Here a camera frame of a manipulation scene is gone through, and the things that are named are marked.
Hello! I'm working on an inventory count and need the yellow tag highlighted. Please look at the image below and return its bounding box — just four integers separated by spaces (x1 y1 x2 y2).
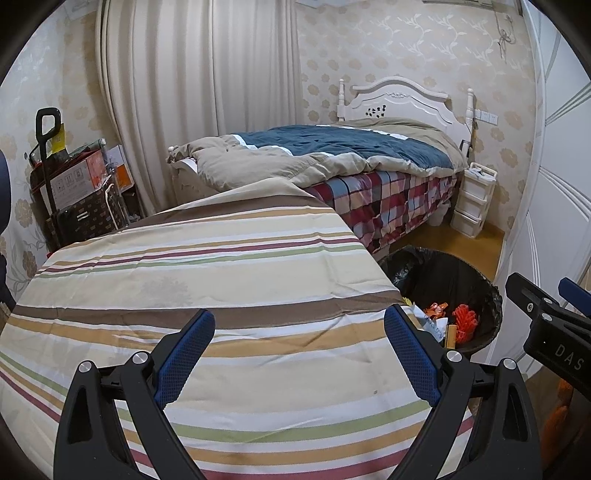
47 124 66 156

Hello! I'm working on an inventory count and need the orange paper box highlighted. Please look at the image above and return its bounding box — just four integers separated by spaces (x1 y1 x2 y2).
421 301 450 321

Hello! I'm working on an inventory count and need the white tube with black cap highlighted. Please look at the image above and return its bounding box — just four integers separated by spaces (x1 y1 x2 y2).
414 318 447 345

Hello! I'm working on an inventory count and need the dark blue fan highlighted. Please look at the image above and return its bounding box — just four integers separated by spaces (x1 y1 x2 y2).
0 149 11 306

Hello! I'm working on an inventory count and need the white and orange box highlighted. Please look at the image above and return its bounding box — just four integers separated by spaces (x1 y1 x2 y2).
104 144 138 191

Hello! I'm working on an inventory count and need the white door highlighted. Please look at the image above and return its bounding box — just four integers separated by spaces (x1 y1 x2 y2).
491 0 591 374

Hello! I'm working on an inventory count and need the trash bin with black bag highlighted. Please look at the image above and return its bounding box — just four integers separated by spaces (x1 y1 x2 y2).
378 246 504 361

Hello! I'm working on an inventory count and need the orange garment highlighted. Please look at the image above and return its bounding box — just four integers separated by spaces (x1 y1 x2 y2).
542 380 579 456

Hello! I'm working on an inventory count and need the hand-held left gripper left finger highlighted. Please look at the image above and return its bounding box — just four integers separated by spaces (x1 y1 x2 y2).
52 307 217 480

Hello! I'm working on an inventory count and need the orange foam net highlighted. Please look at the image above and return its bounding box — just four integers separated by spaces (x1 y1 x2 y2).
451 304 479 345

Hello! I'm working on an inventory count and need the dark patterned cart bag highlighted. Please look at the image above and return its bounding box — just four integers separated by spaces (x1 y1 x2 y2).
45 181 129 246

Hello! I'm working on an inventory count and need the striped cloth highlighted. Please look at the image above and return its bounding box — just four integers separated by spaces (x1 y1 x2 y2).
0 179 476 480

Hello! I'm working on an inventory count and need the black cart handle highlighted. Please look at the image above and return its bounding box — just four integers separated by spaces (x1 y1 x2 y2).
35 106 64 219

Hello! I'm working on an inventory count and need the dark bundle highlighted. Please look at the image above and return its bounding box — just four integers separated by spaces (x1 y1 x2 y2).
29 140 105 168

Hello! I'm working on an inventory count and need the white bed footboard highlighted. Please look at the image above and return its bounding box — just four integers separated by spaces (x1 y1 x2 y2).
167 144 209 200

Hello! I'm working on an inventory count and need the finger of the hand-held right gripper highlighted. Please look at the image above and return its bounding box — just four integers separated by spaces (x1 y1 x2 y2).
557 276 591 320
504 272 579 325

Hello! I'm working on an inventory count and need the white cable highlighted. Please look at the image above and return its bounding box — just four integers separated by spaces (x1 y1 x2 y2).
104 184 126 230

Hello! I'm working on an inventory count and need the cardboard box with orange end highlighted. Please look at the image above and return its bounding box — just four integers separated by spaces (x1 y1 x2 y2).
49 151 109 207

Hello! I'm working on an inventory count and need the white drawer unit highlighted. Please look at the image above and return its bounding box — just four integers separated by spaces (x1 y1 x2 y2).
449 161 498 239

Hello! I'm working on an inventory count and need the beige and teal quilt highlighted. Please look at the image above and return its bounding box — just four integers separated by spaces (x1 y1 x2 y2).
166 117 470 193

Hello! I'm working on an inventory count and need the striped beige curtain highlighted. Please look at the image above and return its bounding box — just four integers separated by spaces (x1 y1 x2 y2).
98 0 302 219

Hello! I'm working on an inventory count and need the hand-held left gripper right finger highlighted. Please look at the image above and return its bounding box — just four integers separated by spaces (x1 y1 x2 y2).
384 303 539 480

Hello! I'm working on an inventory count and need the plaid bedsheet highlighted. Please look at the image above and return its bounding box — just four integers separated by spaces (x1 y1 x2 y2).
301 167 463 258

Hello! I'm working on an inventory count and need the hanging wall string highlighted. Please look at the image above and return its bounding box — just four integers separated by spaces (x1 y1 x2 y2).
495 13 516 62

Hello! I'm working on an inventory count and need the small white bin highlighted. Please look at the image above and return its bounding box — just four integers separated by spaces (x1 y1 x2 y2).
428 202 452 228

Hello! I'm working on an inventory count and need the white bed headboard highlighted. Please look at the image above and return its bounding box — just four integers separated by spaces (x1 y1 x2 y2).
336 75 477 140

